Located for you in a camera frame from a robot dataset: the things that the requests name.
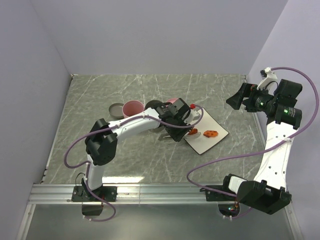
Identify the pink lid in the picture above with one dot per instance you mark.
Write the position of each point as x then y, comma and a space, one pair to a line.
172, 100

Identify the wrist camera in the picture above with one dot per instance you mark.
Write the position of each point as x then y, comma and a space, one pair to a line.
193, 116
268, 78

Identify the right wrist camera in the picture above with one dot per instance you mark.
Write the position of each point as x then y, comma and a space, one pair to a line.
268, 78

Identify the grey cylinder container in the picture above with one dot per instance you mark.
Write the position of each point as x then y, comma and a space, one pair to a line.
160, 107

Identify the pink cylinder container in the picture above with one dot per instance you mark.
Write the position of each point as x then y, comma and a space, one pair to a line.
132, 108

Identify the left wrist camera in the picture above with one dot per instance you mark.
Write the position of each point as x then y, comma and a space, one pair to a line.
193, 116

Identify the metal tongs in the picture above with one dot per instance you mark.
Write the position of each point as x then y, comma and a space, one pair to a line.
165, 136

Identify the grey lid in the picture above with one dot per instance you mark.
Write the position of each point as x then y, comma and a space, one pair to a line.
116, 111

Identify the chicken drumstick toy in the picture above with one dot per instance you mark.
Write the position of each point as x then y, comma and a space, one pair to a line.
193, 131

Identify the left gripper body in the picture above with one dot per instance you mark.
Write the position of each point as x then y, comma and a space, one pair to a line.
179, 120

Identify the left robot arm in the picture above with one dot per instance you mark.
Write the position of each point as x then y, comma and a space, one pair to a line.
101, 148

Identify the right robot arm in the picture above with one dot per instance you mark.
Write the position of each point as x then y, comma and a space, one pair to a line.
268, 192

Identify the fried cutlet toy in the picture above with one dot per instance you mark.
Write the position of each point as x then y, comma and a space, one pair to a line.
210, 133

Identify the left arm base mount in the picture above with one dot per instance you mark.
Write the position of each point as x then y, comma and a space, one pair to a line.
82, 195

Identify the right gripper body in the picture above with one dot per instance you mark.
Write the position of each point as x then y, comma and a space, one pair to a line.
256, 99

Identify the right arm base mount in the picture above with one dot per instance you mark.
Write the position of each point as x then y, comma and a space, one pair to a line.
226, 203

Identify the white square plate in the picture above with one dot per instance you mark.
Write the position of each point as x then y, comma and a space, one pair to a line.
202, 144

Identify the aluminium rail frame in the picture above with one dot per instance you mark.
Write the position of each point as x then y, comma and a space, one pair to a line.
154, 200

